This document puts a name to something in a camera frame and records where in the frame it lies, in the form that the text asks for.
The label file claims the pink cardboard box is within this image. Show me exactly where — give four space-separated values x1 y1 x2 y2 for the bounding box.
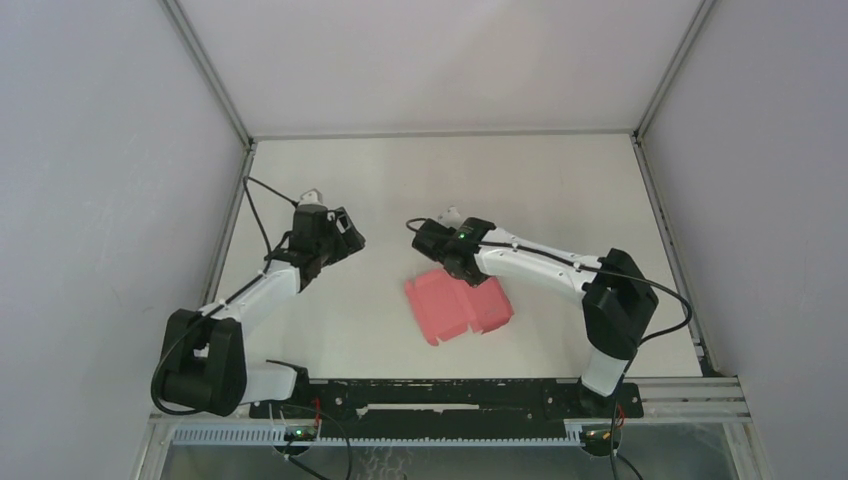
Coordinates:
404 269 514 346

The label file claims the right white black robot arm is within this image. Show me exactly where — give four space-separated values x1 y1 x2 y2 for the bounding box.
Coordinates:
411 217 659 416

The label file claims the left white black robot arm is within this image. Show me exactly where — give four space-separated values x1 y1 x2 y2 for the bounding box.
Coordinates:
151 204 365 417

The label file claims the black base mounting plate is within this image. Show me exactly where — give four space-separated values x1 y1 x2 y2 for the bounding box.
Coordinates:
249 378 645 441

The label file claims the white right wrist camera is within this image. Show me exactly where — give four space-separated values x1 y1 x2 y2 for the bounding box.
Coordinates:
436 206 465 228

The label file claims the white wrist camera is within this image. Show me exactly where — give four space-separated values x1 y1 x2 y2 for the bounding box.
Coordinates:
298 189 324 205
436 206 465 228

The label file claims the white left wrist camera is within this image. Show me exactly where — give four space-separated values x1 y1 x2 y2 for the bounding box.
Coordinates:
298 189 324 205

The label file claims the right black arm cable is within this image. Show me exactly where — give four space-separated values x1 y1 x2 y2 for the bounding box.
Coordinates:
405 217 694 348

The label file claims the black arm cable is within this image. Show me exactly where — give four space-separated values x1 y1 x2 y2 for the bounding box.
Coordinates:
405 217 694 348
150 176 301 417

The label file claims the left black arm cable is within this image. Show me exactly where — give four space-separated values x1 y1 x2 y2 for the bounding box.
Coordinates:
150 176 301 417

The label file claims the white slotted cable duct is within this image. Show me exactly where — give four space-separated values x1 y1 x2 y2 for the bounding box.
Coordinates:
172 424 584 447

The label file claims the aluminium front frame rail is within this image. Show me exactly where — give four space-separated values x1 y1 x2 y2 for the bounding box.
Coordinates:
148 377 752 425

